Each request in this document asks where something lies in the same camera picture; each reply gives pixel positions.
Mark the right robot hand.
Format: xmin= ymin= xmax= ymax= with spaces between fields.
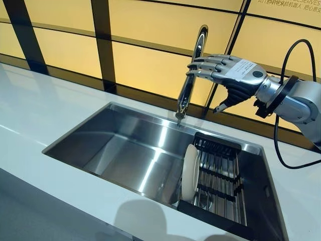
xmin=185 ymin=54 xmax=268 ymax=113

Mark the cream ceramic plate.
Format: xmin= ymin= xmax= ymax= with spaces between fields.
xmin=181 ymin=145 xmax=201 ymax=201

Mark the chrome kitchen faucet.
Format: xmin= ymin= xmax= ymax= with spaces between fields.
xmin=175 ymin=24 xmax=209 ymax=124

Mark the black dish drying rack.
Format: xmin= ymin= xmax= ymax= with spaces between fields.
xmin=177 ymin=132 xmax=249 ymax=234

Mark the stainless steel sink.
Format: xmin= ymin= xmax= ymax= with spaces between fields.
xmin=41 ymin=101 xmax=289 ymax=241

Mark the white cabinet door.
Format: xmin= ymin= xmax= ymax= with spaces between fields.
xmin=0 ymin=168 xmax=101 ymax=241

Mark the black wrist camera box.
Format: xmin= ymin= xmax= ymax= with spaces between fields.
xmin=253 ymin=99 xmax=270 ymax=118

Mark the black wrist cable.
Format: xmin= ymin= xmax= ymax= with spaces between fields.
xmin=273 ymin=39 xmax=321 ymax=169

